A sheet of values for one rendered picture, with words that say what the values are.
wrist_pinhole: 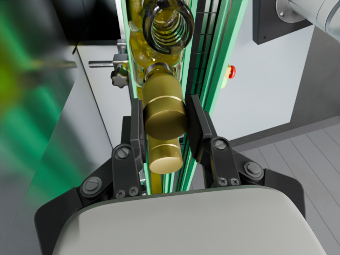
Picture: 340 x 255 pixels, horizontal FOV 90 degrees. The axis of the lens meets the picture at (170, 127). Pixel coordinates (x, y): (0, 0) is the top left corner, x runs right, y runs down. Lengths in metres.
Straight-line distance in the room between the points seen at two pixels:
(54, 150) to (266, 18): 0.71
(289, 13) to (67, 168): 0.76
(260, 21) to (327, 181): 2.34
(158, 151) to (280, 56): 0.84
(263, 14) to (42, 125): 0.69
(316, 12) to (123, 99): 0.55
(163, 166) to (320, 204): 2.57
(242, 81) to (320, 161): 2.15
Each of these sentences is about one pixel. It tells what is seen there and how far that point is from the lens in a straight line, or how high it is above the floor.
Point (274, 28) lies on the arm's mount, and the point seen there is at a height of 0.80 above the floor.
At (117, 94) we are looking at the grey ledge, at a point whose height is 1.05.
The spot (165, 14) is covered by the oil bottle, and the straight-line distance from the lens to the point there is 0.19.
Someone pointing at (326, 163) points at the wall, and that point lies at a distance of 2.91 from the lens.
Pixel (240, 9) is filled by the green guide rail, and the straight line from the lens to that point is 0.32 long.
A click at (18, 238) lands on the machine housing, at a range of 0.25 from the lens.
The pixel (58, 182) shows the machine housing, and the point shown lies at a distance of 0.31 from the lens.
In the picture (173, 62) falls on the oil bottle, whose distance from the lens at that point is 0.18.
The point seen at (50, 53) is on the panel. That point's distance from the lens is 0.25.
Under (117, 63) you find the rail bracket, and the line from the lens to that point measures 0.31.
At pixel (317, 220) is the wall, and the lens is 2.64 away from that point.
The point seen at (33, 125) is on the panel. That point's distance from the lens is 0.20.
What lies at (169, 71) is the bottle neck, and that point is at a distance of 0.16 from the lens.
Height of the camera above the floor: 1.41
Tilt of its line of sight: 41 degrees down
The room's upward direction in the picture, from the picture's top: 171 degrees clockwise
